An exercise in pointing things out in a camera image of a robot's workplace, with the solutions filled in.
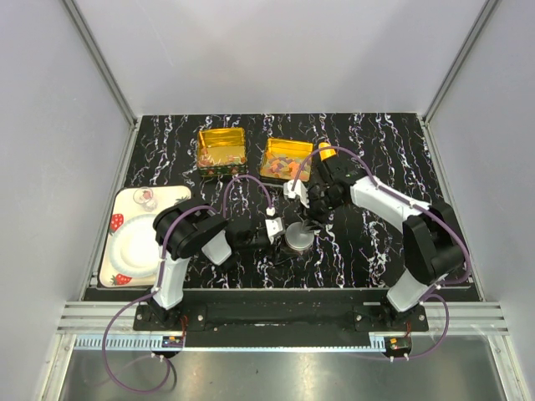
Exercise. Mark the white paper plate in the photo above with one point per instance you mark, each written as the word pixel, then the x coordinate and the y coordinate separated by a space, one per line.
pixel 134 250

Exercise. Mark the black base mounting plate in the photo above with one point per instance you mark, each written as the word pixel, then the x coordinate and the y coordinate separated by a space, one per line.
pixel 271 319

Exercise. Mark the small clear cup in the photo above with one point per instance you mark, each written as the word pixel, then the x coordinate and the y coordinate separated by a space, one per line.
pixel 145 198

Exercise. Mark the yellow plastic scoop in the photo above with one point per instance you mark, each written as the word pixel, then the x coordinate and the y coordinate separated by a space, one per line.
pixel 326 151

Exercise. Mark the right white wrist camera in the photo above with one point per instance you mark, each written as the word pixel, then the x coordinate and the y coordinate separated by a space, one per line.
pixel 295 190

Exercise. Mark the black marble pattern mat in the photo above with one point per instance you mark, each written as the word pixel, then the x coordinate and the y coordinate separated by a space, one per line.
pixel 355 249

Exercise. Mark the right aluminium frame post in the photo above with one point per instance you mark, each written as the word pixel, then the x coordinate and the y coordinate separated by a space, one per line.
pixel 482 19

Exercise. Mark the white jar lid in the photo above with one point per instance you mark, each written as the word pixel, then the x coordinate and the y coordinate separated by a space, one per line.
pixel 298 235

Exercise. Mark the left aluminium frame post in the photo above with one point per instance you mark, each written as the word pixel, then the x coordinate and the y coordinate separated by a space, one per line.
pixel 82 27

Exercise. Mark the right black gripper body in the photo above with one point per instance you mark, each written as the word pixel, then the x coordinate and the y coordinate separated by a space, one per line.
pixel 322 205

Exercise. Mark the gold tin with lollipops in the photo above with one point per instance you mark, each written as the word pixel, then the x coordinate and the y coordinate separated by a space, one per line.
pixel 221 152

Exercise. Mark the aluminium frame post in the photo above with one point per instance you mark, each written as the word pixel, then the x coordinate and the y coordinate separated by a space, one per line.
pixel 82 27
pixel 482 19

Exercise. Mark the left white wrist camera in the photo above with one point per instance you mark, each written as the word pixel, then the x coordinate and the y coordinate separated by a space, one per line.
pixel 274 224

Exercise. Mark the aluminium rail base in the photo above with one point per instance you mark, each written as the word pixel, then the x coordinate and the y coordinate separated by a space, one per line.
pixel 461 319

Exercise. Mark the gold tin with gummies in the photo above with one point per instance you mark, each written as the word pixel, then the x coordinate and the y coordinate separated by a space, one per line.
pixel 281 158

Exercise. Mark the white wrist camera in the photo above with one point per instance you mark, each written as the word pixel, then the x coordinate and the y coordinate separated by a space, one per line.
pixel 274 224
pixel 295 190

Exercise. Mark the strawberry pattern tray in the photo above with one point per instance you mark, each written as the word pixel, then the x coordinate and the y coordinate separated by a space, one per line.
pixel 124 209

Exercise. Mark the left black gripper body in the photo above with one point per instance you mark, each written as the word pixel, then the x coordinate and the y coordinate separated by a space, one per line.
pixel 255 241

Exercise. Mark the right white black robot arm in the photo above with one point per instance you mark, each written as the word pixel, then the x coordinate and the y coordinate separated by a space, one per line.
pixel 433 245

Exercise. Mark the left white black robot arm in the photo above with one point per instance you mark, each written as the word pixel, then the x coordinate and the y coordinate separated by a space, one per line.
pixel 191 228

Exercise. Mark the clear plastic jar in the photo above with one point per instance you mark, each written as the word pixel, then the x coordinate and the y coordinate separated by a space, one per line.
pixel 292 251

